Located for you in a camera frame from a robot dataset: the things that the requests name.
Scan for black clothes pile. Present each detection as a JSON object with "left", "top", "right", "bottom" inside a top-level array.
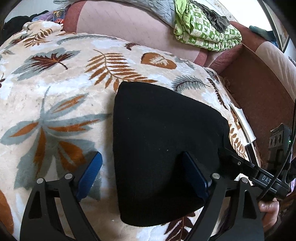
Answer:
[{"left": 1, "top": 11, "right": 49, "bottom": 45}]

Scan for colourful printed item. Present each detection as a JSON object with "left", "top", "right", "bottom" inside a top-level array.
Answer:
[{"left": 32, "top": 8, "right": 70, "bottom": 30}]

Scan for leaf patterned fleece blanket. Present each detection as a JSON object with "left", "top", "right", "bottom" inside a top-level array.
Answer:
[{"left": 1, "top": 21, "right": 247, "bottom": 240}]

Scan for black camera mount box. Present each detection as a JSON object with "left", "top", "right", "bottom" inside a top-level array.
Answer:
[{"left": 267, "top": 123, "right": 292, "bottom": 166}]

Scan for dark grey cloth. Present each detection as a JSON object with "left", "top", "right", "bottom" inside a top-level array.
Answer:
[{"left": 190, "top": 1, "right": 230, "bottom": 33}]

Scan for pink bolster pillow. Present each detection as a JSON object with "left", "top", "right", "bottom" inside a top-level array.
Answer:
[{"left": 63, "top": 1, "right": 208, "bottom": 66}]

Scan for white open notebook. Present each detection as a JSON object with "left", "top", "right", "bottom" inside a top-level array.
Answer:
[{"left": 230, "top": 102, "right": 256, "bottom": 144}]

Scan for green white patterned quilt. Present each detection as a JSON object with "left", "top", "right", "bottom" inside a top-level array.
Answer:
[{"left": 174, "top": 1, "right": 242, "bottom": 52}]

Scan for brown bed headboard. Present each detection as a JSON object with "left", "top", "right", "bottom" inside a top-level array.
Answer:
[{"left": 204, "top": 22, "right": 295, "bottom": 163}]

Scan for framed wall picture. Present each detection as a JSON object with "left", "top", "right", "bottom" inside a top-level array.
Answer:
[{"left": 258, "top": 0, "right": 290, "bottom": 53}]

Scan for person's right hand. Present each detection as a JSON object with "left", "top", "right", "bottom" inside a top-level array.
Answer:
[{"left": 258, "top": 198, "right": 280, "bottom": 233}]

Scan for black smartphone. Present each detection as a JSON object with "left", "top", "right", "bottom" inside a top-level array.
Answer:
[{"left": 245, "top": 143, "right": 258, "bottom": 166}]

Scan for black pants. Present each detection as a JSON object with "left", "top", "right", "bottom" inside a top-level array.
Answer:
[{"left": 113, "top": 82, "right": 231, "bottom": 227}]

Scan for black cable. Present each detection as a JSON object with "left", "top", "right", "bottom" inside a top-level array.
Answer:
[{"left": 256, "top": 97, "right": 296, "bottom": 201}]

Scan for grey quilted blanket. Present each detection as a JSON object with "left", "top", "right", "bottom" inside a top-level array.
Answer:
[{"left": 53, "top": 0, "right": 181, "bottom": 27}]

